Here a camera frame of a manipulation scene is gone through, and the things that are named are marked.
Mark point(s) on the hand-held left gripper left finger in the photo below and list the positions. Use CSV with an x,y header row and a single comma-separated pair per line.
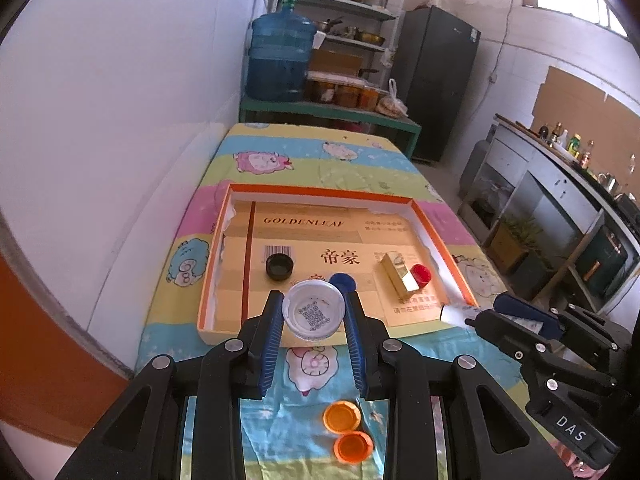
x,y
272,340

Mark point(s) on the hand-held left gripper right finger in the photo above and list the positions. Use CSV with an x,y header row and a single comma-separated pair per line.
x,y
355,340

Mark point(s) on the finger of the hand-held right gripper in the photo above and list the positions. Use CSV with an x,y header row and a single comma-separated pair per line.
x,y
520,306
520,347

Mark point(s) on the white bottle cap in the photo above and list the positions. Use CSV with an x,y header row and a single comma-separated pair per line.
x,y
312,312

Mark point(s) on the blue bottle cap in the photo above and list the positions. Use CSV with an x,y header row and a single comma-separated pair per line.
x,y
342,281

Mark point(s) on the white printed lighter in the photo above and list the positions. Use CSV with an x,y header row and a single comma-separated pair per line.
x,y
452,313

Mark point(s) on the black bottle cap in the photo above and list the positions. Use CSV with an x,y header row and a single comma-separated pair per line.
x,y
279,267

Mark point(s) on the orange bottle cap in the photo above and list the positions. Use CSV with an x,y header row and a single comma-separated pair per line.
x,y
342,416
352,446

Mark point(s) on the gold rectangular lighter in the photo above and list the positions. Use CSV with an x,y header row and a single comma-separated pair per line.
x,y
400,275

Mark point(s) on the shallow orange-rimmed cardboard box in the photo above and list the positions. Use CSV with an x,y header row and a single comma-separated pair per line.
x,y
310,255

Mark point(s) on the red bottle cap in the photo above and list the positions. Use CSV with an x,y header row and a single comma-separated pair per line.
x,y
421,275

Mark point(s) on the potted green plant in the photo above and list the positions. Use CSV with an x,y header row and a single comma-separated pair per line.
x,y
515,240

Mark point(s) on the dark green appliance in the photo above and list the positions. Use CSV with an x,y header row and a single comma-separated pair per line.
x,y
605,260

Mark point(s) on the grey kitchen counter cabinet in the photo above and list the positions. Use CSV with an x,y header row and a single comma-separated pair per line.
x,y
545,170

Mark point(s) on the metal mug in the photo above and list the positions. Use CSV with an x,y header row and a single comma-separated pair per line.
x,y
606,180

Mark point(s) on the row of condiment bottles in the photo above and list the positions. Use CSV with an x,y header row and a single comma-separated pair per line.
x,y
565,145

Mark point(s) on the cartoon printed blanket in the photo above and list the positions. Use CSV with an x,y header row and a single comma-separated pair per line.
x,y
280,170

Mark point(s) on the green low table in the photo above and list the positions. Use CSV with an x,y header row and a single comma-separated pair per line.
x,y
325,108

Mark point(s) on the dark grey refrigerator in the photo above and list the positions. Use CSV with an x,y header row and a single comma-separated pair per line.
x,y
435,85

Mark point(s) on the plastic bag of bread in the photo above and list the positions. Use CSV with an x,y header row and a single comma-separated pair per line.
x,y
392,106

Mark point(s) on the orange food jar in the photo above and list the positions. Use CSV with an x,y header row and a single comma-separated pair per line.
x,y
348,96
321,92
374,99

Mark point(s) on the black frying pan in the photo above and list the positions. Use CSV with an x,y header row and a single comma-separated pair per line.
x,y
369,71

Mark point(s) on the brown cardboard box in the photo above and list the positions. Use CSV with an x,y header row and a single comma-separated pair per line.
x,y
335,62

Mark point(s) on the blue water jug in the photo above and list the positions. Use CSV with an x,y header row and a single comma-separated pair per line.
x,y
280,55

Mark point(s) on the golden metal bowl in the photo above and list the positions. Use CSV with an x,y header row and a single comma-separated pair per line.
x,y
370,38

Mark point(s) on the pale green shelf rack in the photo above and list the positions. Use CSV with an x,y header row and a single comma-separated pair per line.
x,y
345,8

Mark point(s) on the cardboard wall sheet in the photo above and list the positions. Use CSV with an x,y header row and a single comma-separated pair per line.
x,y
565,100
625,127

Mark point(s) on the red-brown wooden door frame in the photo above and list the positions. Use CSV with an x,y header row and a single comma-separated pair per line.
x,y
40,370

